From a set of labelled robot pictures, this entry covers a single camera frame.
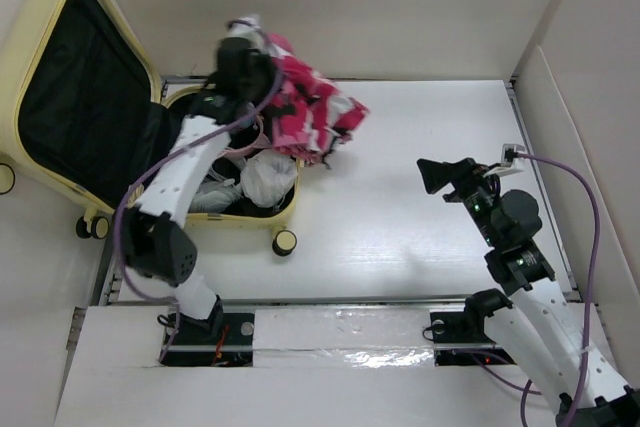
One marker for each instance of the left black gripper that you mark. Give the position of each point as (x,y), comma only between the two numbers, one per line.
(265,61)

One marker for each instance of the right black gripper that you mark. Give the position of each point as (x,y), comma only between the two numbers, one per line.
(464,174)

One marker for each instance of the pink camouflage clothing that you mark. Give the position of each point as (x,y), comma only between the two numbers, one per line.
(310,116)

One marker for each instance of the white plastic bag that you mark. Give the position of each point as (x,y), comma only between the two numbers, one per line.
(267,177)

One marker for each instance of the white over-ear headphones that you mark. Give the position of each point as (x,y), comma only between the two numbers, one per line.
(216,194)

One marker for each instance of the yellow hard-shell suitcase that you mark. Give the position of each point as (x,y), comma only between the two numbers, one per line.
(82,109)

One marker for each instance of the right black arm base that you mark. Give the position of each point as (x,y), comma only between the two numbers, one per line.
(459,341)

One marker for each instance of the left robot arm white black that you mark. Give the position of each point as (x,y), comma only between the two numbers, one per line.
(151,231)

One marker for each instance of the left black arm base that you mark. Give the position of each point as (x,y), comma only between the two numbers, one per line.
(230,345)

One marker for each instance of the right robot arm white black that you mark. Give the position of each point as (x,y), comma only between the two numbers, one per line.
(527,314)

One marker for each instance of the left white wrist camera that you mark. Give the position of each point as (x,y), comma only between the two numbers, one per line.
(246,27)

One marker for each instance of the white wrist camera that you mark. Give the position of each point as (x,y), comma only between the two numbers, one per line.
(246,27)
(511,162)

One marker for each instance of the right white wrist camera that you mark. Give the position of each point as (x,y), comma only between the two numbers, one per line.
(511,162)

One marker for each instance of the silver aluminium rail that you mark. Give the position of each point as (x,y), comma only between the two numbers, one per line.
(308,302)

